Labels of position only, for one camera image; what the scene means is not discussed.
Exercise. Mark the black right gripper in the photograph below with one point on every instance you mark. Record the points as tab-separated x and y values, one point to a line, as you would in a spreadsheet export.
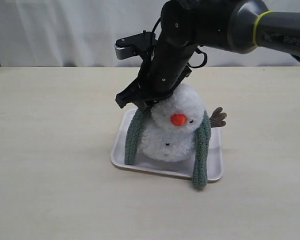
158	76

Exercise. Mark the white plush snowman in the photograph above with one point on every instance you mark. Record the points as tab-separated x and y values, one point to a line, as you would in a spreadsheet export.
169	131

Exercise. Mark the white plastic tray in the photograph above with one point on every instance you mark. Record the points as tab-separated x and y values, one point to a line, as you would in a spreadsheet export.
179	170

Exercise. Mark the teal fleece scarf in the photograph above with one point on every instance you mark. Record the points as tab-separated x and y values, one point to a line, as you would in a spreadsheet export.
199	178

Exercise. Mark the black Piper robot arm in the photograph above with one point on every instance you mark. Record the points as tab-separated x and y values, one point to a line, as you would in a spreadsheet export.
237	26

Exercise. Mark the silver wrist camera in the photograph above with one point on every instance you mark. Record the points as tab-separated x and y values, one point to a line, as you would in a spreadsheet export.
135	45

